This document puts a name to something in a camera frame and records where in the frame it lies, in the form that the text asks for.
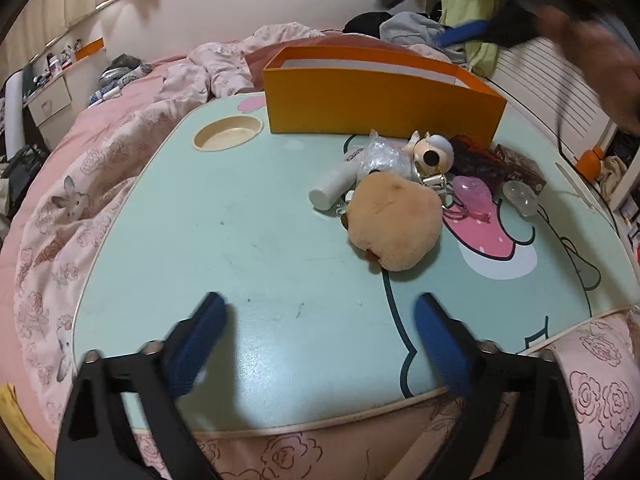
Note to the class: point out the clear plastic wrap ball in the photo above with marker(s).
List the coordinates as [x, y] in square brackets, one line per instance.
[383, 154]

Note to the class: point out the orange cardboard box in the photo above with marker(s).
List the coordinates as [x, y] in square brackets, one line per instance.
[353, 90]

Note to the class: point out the person's right hand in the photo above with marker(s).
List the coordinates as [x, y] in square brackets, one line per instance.
[610, 68]

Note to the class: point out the grey clothes pile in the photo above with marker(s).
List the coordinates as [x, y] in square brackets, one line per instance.
[417, 32]

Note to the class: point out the mint green cartoon lap table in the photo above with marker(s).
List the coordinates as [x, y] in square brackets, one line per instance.
[315, 331]

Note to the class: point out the white cream tube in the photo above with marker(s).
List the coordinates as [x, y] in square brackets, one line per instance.
[336, 182]

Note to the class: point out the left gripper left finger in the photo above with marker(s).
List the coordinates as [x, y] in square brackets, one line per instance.
[96, 440]

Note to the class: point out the pink floral duvet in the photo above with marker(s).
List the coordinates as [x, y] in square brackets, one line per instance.
[62, 226]

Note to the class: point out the clear plastic dome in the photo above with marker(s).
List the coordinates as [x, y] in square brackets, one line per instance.
[521, 196]

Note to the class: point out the brown playing card box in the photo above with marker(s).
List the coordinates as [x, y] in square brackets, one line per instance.
[521, 168]

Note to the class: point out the brown round plush toy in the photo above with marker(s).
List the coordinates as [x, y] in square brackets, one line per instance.
[393, 220]

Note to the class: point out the white bedside drawer cabinet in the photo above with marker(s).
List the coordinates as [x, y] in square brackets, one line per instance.
[52, 111]

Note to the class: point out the pink translucent plastic piece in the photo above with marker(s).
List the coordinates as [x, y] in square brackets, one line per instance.
[470, 198]

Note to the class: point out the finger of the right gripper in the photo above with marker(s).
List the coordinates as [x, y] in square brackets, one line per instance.
[469, 31]

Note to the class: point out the red mahjong tile block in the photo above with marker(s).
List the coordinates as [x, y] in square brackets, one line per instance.
[471, 160]

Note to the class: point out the orange bottle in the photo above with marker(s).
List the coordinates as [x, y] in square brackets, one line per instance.
[589, 165]

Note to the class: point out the white figurine keychain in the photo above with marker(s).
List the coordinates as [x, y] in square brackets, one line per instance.
[431, 155]

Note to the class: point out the light green hanging cloth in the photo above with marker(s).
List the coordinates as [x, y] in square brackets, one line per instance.
[482, 57]

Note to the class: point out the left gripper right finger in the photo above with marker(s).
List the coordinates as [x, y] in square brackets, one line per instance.
[542, 440]

